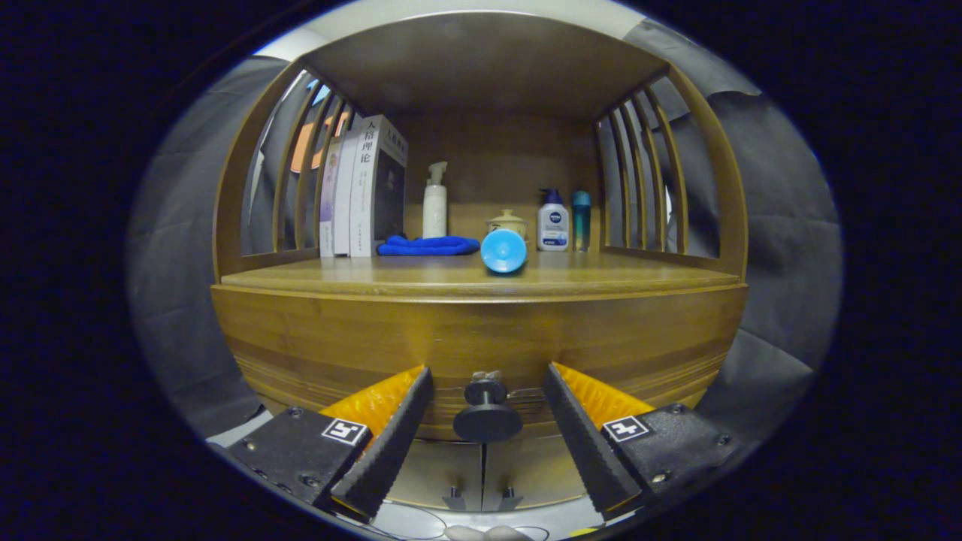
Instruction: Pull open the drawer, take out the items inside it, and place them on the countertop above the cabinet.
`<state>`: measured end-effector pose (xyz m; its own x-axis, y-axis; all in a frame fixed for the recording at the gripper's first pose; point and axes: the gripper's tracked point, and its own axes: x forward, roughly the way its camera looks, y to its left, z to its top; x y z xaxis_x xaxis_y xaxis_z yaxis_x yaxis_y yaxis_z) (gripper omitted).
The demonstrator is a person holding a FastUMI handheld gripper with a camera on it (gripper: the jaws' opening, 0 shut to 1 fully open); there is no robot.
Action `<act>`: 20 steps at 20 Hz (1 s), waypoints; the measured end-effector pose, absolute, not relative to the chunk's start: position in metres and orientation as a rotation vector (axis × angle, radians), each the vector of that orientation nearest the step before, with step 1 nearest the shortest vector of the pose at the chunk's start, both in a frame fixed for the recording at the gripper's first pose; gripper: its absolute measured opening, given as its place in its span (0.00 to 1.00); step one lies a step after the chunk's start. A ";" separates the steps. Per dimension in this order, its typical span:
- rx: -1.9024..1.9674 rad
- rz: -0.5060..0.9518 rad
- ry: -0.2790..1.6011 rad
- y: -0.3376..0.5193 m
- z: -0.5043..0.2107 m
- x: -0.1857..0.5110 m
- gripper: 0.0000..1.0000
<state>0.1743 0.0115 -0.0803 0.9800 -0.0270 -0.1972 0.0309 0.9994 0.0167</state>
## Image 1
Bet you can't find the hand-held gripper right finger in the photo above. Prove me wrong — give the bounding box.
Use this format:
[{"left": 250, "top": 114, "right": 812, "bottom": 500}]
[{"left": 543, "top": 362, "right": 741, "bottom": 519}]

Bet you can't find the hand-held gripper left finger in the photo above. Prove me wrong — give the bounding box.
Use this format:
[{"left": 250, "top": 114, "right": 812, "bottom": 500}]
[{"left": 225, "top": 365, "right": 434, "bottom": 523}]

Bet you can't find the black round drawer knob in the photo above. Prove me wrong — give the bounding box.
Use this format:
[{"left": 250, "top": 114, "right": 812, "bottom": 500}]
[{"left": 452, "top": 370, "right": 524, "bottom": 444}]

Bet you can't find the wooden drawer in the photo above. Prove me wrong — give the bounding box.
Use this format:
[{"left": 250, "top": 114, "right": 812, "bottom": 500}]
[{"left": 210, "top": 284, "right": 750, "bottom": 443}]

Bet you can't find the blue white cream tube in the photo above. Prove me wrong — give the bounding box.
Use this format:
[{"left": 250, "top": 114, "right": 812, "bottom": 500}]
[{"left": 480, "top": 228, "right": 528, "bottom": 274}]

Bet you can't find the wooden cabinet door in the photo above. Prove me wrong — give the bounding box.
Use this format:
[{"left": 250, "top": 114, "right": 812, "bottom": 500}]
[
  {"left": 387, "top": 436, "right": 484, "bottom": 512},
  {"left": 483, "top": 432, "right": 594, "bottom": 512}
]

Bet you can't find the wooden countertop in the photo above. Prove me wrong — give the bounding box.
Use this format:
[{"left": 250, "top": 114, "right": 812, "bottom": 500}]
[{"left": 220, "top": 250, "right": 741, "bottom": 298}]

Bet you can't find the wooden cabinet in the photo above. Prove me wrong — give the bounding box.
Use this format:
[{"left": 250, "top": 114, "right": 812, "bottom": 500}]
[{"left": 210, "top": 11, "right": 750, "bottom": 513}]

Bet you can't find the blue folded cloth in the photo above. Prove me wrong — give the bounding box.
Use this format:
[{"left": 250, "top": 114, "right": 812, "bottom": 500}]
[{"left": 377, "top": 235, "right": 481, "bottom": 257}]

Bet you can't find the white blue lotion bottle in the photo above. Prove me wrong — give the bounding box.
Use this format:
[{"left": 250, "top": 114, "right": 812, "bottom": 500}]
[{"left": 537, "top": 189, "right": 570, "bottom": 252}]

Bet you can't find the teal slim bottle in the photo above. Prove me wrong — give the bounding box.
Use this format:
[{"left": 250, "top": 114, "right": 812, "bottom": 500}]
[{"left": 572, "top": 190, "right": 592, "bottom": 252}]

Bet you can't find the white pump bottle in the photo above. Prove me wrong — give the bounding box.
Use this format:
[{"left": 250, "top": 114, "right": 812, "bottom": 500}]
[{"left": 422, "top": 162, "right": 449, "bottom": 240}]

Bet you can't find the beige lidded ceramic cup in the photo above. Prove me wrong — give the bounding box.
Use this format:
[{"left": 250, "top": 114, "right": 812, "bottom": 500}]
[{"left": 486, "top": 209, "right": 528, "bottom": 243}]

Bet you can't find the thick white dark book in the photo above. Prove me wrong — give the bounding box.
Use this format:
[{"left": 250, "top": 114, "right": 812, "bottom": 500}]
[{"left": 349, "top": 114, "right": 409, "bottom": 258}]

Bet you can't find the purple spine book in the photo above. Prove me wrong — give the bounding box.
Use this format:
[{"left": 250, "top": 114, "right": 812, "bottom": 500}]
[{"left": 319, "top": 137, "right": 345, "bottom": 258}]

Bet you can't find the thin white book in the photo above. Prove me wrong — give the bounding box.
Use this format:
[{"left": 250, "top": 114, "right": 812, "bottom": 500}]
[{"left": 333, "top": 120, "right": 363, "bottom": 257}]

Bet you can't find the black floor cable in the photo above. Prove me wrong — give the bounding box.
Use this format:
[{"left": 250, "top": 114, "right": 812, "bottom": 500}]
[{"left": 372, "top": 500, "right": 449, "bottom": 540}]

